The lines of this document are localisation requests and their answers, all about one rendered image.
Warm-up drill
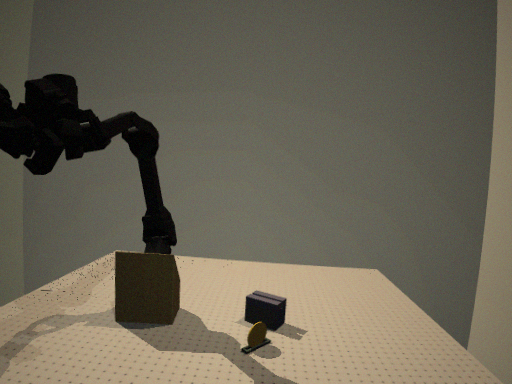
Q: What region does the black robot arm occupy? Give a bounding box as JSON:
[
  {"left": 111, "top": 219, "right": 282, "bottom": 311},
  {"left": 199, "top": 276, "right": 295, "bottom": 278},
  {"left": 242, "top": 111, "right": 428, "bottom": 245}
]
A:
[{"left": 24, "top": 73, "right": 177, "bottom": 254}]

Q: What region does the gold coin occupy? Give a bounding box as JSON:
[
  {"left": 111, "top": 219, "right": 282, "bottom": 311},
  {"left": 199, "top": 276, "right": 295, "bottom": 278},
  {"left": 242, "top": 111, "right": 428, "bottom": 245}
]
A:
[{"left": 247, "top": 322, "right": 267, "bottom": 347}]

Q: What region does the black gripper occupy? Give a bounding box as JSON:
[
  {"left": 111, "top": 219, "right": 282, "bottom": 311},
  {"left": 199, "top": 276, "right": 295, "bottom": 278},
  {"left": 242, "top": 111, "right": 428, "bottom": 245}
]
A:
[{"left": 0, "top": 84, "right": 65, "bottom": 175}]

